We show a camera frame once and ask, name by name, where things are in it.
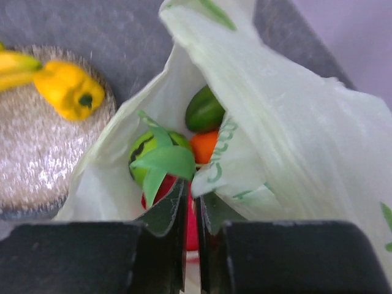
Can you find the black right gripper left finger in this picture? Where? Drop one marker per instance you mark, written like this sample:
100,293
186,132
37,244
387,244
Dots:
160,256

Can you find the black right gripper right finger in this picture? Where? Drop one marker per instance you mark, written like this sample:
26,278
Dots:
212,212

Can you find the red fake dragon fruit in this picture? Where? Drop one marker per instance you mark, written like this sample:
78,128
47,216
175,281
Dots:
157,159

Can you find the translucent green plastic bag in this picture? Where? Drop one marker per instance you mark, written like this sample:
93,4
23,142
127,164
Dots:
293,145

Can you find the yellow fake bell pepper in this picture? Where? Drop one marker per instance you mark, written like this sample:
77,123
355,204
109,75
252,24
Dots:
70,90

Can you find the yellow fake banana bunch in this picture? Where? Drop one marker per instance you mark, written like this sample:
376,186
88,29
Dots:
17,69

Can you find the orange fake orange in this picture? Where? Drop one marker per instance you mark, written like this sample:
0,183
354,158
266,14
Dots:
203,145

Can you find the speckled glass plate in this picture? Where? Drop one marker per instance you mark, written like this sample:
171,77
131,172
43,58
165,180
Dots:
40,149

